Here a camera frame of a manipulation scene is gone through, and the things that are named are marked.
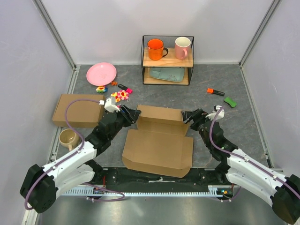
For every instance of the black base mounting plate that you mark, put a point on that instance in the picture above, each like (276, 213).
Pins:
(122, 179)

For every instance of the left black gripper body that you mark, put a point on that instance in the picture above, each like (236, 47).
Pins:
(121, 122)

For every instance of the brown cardboard box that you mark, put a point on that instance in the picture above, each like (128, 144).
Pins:
(83, 110)
(159, 144)

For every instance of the green black eraser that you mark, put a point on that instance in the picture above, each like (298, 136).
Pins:
(230, 102)

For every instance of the orange black highlighter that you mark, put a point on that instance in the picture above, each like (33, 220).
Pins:
(216, 92)

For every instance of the pink mug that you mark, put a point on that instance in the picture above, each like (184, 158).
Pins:
(182, 46)

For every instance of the light green tray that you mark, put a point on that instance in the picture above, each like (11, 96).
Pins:
(167, 74)

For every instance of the closed brown cardboard box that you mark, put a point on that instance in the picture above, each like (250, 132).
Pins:
(83, 110)

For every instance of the grey slotted cable duct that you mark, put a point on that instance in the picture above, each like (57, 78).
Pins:
(213, 191)

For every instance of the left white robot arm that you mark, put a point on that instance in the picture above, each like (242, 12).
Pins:
(42, 185)

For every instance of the pink flower toy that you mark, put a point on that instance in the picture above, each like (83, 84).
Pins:
(123, 95)

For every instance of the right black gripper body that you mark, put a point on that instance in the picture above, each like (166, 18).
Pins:
(200, 130)

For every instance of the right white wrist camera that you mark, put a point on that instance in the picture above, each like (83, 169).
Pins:
(217, 113)

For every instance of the orange yellow flower toy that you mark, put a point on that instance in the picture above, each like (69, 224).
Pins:
(115, 95)

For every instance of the pink black highlighter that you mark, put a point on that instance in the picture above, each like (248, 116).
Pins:
(125, 88)

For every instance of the beige cup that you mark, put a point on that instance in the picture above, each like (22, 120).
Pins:
(69, 139)

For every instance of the black wire wooden shelf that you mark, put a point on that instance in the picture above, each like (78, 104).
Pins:
(169, 61)

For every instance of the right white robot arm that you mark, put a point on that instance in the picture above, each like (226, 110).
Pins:
(280, 192)

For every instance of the small orange flower toy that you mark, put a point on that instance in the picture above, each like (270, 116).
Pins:
(114, 83)

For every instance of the pink plate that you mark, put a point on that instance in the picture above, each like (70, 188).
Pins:
(101, 74)

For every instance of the orange mug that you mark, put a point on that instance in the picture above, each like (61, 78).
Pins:
(156, 49)

